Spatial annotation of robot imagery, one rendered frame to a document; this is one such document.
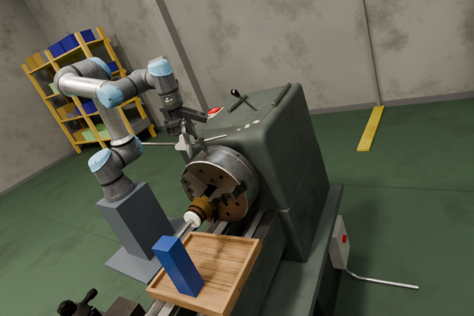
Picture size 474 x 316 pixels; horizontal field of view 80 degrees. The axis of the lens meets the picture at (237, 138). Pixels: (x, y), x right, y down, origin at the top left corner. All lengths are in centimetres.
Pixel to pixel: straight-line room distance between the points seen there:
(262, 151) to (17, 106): 764
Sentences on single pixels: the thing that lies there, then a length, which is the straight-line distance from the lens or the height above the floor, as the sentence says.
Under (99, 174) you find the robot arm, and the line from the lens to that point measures 149.
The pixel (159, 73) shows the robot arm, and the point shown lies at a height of 160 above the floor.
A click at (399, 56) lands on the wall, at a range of 396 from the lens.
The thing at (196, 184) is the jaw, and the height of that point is 115.
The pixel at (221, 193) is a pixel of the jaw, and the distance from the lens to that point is 110.
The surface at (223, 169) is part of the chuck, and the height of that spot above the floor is 120.
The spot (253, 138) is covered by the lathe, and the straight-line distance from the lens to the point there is 114.
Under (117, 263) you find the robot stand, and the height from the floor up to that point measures 75.
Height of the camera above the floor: 167
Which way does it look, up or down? 22 degrees down
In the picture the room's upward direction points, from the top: 21 degrees counter-clockwise
